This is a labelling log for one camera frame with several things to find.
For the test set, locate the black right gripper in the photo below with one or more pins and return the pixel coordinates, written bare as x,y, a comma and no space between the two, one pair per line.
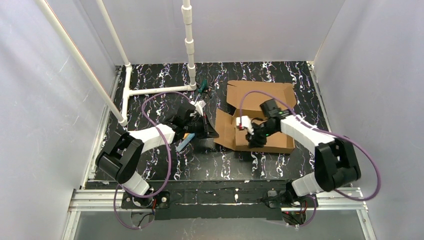
255,135

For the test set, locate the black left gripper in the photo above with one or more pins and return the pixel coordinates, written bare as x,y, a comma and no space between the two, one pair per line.
201,125

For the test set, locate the blue highlighter marker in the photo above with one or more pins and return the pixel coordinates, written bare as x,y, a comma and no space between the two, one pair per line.
183,144

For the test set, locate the orange pink highlighter marker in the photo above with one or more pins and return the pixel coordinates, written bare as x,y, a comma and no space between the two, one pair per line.
188,135

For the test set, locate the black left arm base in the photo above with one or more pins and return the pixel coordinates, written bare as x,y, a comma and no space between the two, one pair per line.
160,201

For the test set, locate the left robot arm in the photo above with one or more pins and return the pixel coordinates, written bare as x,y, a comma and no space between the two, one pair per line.
121,153

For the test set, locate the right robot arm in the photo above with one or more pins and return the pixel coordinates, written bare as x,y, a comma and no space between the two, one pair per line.
335,161

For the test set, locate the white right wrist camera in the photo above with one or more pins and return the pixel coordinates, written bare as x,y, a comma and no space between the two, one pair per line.
244,123

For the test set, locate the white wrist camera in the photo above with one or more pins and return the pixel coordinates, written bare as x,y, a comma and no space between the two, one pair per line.
199,107
244,123

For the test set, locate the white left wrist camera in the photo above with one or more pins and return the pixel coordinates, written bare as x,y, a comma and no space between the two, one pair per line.
199,107

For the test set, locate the green handled screwdriver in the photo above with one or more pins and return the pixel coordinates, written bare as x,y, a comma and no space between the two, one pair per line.
201,89

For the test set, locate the aluminium rail frame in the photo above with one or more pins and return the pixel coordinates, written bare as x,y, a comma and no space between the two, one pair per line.
213,188

